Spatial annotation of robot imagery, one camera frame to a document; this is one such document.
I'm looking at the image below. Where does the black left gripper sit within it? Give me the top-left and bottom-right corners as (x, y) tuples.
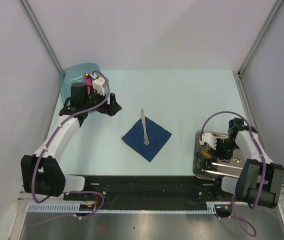
(84, 85), (121, 117)

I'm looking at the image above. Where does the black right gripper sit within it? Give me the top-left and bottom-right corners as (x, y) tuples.
(209, 137), (239, 163)

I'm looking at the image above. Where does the stainless steel tray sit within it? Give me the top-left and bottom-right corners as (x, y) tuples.
(193, 131), (245, 181)

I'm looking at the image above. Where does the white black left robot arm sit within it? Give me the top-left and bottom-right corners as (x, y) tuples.
(21, 77), (121, 203)

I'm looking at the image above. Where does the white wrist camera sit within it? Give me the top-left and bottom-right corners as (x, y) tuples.
(199, 132), (217, 150)
(92, 77), (107, 97)

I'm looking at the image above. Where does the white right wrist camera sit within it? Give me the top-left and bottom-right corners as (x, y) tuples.
(199, 132), (217, 150)

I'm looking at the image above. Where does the light blue cable duct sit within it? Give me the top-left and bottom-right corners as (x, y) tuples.
(27, 203), (216, 215)

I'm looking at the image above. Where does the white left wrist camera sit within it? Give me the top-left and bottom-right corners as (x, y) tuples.
(92, 77), (107, 97)

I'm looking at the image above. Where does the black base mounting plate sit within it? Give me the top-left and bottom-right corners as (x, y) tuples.
(63, 175), (231, 212)

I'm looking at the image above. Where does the ornate silver table knife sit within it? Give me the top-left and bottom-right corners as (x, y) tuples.
(141, 109), (150, 146)

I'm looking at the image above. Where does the pink rolled napkin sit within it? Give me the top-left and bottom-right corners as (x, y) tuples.
(85, 78), (92, 95)

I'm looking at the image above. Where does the dark blue paper napkin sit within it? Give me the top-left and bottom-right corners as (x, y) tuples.
(122, 117), (172, 162)

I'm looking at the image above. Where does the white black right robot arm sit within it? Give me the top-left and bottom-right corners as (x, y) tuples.
(210, 118), (284, 209)

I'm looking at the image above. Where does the translucent blue plastic bin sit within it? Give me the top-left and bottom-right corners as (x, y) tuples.
(59, 62), (100, 103)

